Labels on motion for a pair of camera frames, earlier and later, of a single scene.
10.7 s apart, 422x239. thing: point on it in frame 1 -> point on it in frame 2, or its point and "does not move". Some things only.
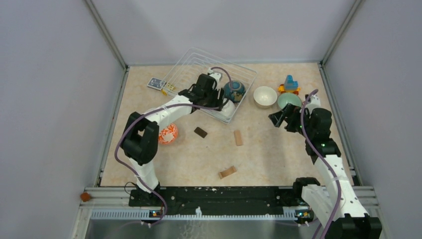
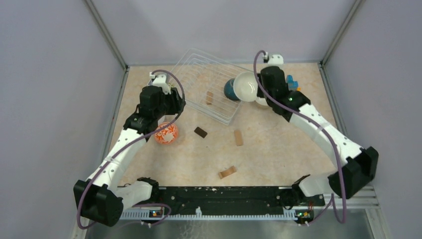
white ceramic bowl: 228,110 -> 245,86
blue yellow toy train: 289,85 does not move
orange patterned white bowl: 168,134 does not move
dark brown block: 200,132 does not move
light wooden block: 238,138 does not move
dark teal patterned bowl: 238,90 does not move
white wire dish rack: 237,80 does not move
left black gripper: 217,102 -> 175,100
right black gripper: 290,111 -> 259,92
